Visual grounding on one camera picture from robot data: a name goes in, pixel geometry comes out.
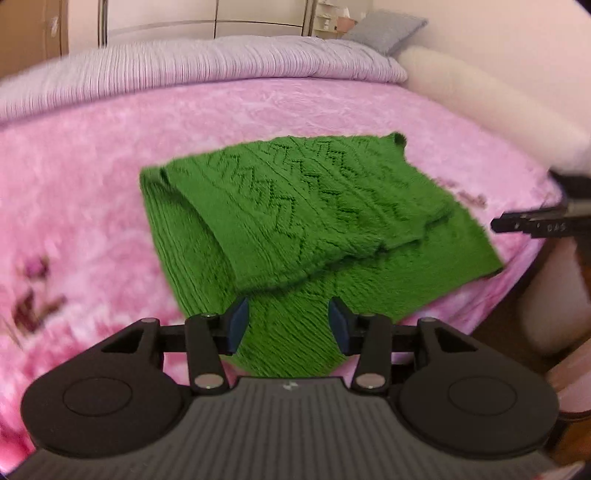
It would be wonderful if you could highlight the pink floral blanket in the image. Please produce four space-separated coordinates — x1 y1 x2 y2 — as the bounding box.
0 76 568 472

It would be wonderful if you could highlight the white dressing table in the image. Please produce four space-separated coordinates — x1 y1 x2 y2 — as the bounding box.
314 0 375 38

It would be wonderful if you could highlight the white wardrobe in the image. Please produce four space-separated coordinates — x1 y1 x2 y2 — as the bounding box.
67 0 319 47

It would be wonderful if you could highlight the green knit sweater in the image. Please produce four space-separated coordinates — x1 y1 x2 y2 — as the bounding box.
140 132 505 379

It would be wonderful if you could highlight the grey striped quilt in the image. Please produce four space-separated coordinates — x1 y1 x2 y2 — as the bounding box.
0 34 409 123

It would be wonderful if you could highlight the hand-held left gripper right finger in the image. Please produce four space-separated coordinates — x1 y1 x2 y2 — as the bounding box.
327 296 481 395

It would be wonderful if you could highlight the white quilted headboard cushion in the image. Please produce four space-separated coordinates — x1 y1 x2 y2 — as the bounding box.
397 44 591 174

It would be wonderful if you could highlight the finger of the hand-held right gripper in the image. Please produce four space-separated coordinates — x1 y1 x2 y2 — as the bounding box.
491 209 572 239

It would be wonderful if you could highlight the grey woven pillow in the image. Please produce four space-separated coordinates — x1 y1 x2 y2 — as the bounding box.
344 10 428 56

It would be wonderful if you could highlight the brown wooden door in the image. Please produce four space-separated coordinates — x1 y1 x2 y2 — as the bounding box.
0 0 70 79

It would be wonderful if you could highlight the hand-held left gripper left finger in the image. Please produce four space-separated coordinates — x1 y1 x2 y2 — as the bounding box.
99 296 252 395

